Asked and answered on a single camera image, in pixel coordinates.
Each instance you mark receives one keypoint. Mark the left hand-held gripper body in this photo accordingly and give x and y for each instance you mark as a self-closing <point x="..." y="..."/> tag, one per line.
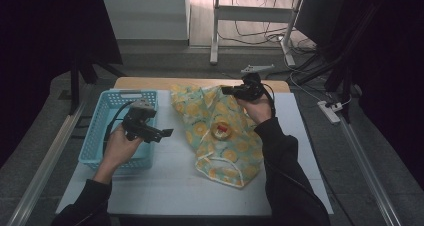
<point x="138" y="121"/>

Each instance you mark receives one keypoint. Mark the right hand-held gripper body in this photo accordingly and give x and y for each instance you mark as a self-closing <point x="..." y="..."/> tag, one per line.
<point x="250" y="89"/>

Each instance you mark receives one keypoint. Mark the orange print cloth bag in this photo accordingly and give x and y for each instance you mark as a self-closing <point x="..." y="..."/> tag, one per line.
<point x="206" y="112"/>

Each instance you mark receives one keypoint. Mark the round tin with red label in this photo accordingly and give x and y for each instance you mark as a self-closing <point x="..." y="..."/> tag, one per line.
<point x="221" y="131"/>

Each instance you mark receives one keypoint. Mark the light blue plastic basket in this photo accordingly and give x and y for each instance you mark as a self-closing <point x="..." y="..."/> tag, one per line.
<point x="96" y="136"/>

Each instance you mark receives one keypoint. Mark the person's right hand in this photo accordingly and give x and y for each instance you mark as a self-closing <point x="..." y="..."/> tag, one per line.
<point x="260" y="111"/>

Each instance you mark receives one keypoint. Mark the person's left hand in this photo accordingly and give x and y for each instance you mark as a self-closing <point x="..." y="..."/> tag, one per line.
<point x="116" y="152"/>

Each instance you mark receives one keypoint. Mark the white table mat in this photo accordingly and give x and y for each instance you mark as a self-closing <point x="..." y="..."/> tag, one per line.
<point x="173" y="186"/>

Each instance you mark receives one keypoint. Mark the black metal stand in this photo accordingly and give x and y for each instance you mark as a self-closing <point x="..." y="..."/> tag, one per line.
<point x="75" y="86"/>
<point x="346" y="52"/>

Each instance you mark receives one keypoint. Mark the white power strip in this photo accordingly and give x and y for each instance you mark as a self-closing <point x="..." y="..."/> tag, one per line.
<point x="328" y="112"/>

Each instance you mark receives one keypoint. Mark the white cabinet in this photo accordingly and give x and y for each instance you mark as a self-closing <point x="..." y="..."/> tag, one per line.
<point x="146" y="16"/>

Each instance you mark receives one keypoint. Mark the dark curtain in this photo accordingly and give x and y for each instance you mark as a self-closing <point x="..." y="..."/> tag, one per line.
<point x="396" y="69"/>
<point x="40" y="52"/>

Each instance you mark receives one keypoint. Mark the white desk frame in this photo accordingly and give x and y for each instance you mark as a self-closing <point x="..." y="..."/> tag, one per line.
<point x="253" y="13"/>

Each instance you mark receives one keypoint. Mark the aluminium rail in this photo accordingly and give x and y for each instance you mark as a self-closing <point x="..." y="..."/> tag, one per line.
<point x="43" y="167"/>
<point x="370" y="172"/>

